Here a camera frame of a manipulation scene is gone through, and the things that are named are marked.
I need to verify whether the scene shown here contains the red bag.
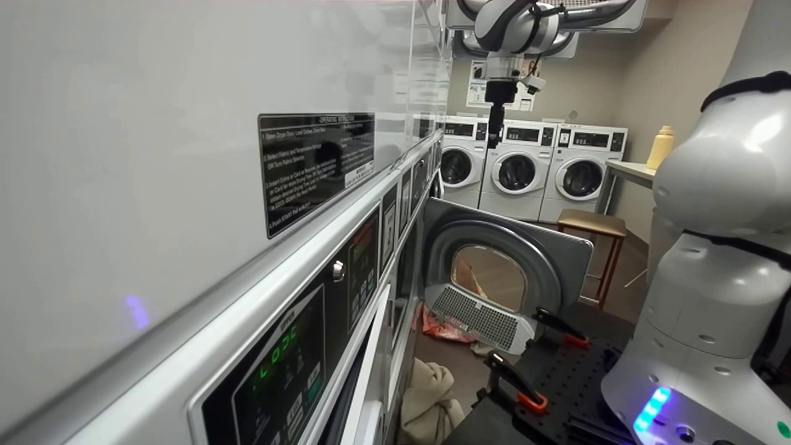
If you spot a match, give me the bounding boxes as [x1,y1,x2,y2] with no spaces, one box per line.
[419,303,479,348]

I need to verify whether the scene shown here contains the black breadboard table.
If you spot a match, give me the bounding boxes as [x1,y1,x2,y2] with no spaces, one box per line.
[443,298,640,445]

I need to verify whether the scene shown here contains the wooden stool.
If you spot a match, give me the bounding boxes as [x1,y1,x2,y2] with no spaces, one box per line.
[556,208,631,308]

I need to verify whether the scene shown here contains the white front-load washer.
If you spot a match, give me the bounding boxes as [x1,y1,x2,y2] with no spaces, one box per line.
[539,121,631,228]
[479,118,556,223]
[436,114,495,209]

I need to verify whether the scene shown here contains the black clamp orange handle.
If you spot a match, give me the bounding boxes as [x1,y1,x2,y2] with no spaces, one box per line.
[482,348,555,418]
[530,307,593,350]

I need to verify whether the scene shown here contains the wall counter shelf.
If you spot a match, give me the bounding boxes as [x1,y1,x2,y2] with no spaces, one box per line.
[607,157,663,192]

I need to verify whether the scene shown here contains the black warning label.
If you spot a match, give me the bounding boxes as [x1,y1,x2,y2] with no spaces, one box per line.
[258,110,378,240]

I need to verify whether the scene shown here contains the beige item of clothing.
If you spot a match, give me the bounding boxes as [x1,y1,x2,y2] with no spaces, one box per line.
[399,356,469,445]

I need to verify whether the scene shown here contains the white wall poster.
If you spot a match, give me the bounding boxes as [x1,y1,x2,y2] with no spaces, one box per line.
[503,87,539,114]
[464,57,495,110]

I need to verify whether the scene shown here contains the white stacked dryer numbered 3-4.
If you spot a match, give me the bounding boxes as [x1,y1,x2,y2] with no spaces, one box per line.
[385,0,456,445]

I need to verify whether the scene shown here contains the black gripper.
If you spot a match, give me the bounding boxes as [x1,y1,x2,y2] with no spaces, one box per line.
[482,77,520,154]

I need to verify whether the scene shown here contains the white stacked dryer numbered 2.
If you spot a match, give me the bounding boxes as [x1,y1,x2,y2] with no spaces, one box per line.
[0,0,415,445]

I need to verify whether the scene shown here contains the black dryer display panel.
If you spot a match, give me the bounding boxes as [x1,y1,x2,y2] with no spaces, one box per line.
[199,205,384,445]
[413,151,432,212]

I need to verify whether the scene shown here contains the yellow bottle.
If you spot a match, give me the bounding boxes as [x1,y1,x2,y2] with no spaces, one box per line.
[646,123,678,172]

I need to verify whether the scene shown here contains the number 3 placard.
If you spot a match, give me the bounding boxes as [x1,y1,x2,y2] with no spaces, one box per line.
[401,168,415,233]

